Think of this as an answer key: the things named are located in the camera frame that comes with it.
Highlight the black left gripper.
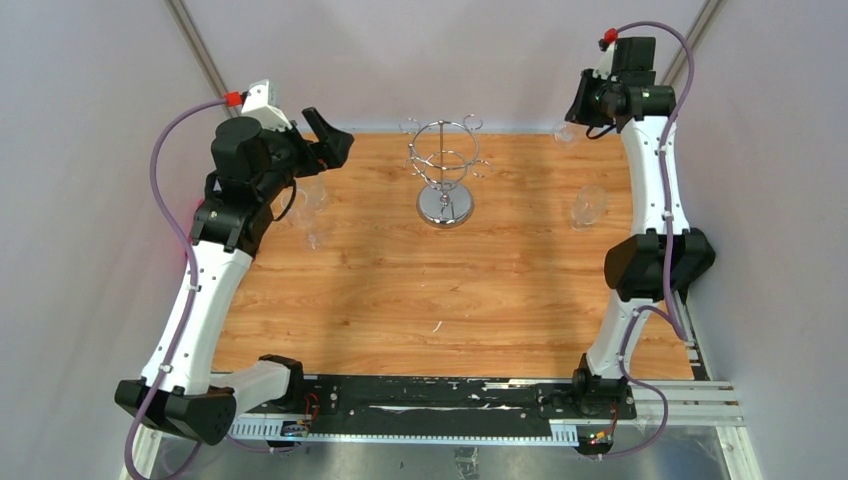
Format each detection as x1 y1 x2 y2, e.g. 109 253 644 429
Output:
255 107 351 202

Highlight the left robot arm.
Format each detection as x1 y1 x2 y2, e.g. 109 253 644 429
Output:
114 107 354 445

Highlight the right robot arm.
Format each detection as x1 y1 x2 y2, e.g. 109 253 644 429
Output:
564 29 715 418

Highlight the chrome wine glass rack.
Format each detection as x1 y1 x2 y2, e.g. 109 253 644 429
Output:
398 113 494 229

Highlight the pink cloth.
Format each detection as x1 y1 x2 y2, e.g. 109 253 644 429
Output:
183 197 204 246

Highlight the black cloth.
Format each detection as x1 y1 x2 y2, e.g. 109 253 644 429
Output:
687 228 716 283

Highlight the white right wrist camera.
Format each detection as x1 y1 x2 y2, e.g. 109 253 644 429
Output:
592 40 617 80

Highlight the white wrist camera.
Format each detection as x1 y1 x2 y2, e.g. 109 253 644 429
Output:
592 40 617 80
240 79 292 131

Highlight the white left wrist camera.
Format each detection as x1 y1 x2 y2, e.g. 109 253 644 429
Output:
240 79 292 131

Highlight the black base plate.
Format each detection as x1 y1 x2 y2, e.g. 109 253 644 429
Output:
252 374 636 439

